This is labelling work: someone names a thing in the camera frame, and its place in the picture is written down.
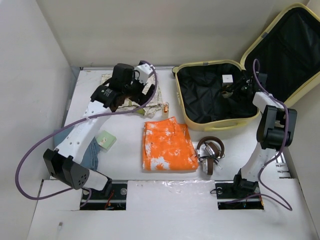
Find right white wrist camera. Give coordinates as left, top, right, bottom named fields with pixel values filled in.
left=222, top=74, right=234, bottom=85

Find orange white shorts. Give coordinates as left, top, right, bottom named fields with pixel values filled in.
left=142, top=116, right=199, bottom=172

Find brown silver headphones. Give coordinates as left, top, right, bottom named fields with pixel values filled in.
left=196, top=136, right=225, bottom=176

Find blue folded jeans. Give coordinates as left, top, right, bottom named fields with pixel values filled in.
left=53, top=127, right=100, bottom=171

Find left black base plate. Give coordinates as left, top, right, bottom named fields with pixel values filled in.
left=79, top=181, right=128, bottom=211

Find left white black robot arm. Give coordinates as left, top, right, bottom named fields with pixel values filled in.
left=43, top=61, right=157, bottom=199

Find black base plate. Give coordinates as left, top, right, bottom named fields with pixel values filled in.
left=210, top=181, right=264, bottom=210
left=79, top=181, right=128, bottom=211

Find green small box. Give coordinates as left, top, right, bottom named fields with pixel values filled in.
left=95, top=130, right=117, bottom=152

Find cream green printed jacket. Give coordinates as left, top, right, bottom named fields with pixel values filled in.
left=95, top=70, right=162, bottom=118

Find small clear perfume bottle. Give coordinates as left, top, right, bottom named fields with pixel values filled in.
left=162, top=102, right=170, bottom=119

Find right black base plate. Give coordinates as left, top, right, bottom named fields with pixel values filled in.
left=210, top=181, right=264, bottom=210

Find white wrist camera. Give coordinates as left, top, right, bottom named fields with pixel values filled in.
left=222, top=74, right=234, bottom=85
left=134, top=63, right=153, bottom=85

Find aluminium rail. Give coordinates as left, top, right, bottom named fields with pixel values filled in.
left=274, top=153, right=292, bottom=179

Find yellow open suitcase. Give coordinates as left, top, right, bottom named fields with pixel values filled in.
left=175, top=3, right=320, bottom=131

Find gold round jar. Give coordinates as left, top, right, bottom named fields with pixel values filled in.
left=221, top=91, right=233, bottom=99

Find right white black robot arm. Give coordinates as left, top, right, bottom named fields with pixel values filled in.
left=230, top=70, right=298, bottom=199

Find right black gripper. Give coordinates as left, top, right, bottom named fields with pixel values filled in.
left=223, top=76, right=253, bottom=103

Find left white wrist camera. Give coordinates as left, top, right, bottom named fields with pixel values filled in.
left=134, top=63, right=153, bottom=85

